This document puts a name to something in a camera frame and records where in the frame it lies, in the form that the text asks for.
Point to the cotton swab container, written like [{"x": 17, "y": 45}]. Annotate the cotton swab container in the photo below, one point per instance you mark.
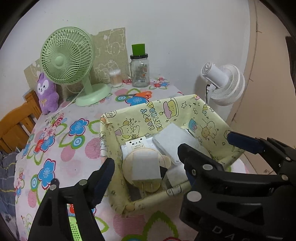
[{"x": 115, "y": 78}]

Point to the yellow cartoon fabric storage box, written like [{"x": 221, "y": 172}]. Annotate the yellow cartoon fabric storage box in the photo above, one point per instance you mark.
[{"x": 165, "y": 124}]

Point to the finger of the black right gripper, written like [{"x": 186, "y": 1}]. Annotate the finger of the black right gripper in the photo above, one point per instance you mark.
[
  {"x": 198, "y": 167},
  {"x": 268, "y": 149}
]

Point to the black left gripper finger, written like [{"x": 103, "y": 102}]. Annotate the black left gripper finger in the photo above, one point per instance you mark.
[{"x": 51, "y": 221}]

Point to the wooden chair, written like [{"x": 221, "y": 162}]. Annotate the wooden chair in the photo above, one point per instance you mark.
[{"x": 18, "y": 124}]

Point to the glass jar green lid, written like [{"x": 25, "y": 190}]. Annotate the glass jar green lid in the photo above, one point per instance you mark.
[{"x": 139, "y": 66}]

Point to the purple plush bunny toy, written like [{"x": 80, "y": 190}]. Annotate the purple plush bunny toy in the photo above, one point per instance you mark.
[{"x": 47, "y": 94}]

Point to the white 45W power adapter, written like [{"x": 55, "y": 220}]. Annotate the white 45W power adapter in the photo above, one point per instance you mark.
[{"x": 176, "y": 175}]

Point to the grey remote control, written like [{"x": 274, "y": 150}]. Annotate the grey remote control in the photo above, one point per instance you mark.
[{"x": 135, "y": 144}]

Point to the green desk fan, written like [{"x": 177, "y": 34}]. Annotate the green desk fan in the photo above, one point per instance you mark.
[{"x": 67, "y": 58}]

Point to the beige wooden cabinet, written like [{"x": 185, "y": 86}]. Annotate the beige wooden cabinet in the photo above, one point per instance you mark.
[{"x": 267, "y": 108}]

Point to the small white charger plug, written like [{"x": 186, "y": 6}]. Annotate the small white charger plug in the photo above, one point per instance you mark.
[{"x": 146, "y": 170}]

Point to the green perforated panda basket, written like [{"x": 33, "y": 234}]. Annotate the green perforated panda basket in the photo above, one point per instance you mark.
[{"x": 73, "y": 223}]

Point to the white standing floor fan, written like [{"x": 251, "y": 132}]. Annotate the white standing floor fan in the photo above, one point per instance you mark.
[{"x": 227, "y": 83}]

